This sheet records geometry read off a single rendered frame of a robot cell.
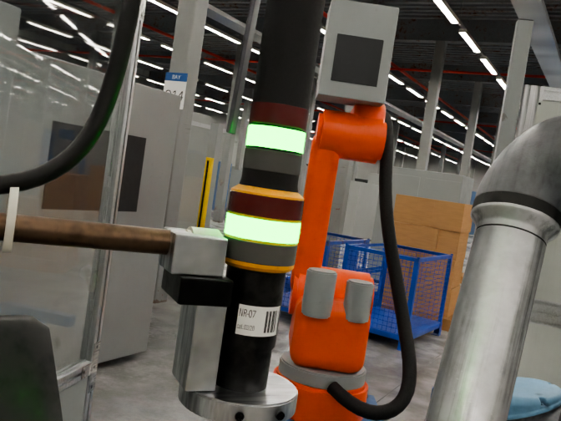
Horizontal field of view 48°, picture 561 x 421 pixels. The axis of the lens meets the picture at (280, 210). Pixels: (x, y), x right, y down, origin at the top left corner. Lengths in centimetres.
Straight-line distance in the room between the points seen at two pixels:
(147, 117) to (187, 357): 447
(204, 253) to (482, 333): 39
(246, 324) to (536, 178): 44
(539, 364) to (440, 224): 609
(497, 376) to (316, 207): 369
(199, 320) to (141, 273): 466
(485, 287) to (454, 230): 753
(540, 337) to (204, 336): 194
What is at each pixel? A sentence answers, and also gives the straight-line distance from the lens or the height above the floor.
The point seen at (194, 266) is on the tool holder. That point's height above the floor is 153.
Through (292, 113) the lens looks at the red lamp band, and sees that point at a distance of 35.
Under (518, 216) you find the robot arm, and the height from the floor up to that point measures 158.
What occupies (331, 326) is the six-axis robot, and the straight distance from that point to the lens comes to 417.
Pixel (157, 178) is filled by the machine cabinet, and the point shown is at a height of 144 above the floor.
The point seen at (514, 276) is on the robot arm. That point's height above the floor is 152.
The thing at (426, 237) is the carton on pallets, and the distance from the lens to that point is 830.
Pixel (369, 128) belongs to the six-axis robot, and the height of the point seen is 199.
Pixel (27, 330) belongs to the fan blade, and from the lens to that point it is 47.
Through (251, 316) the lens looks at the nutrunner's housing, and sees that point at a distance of 36.
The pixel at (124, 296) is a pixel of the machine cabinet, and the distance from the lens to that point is 492.
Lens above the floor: 159
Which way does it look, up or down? 3 degrees down
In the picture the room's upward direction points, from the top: 8 degrees clockwise
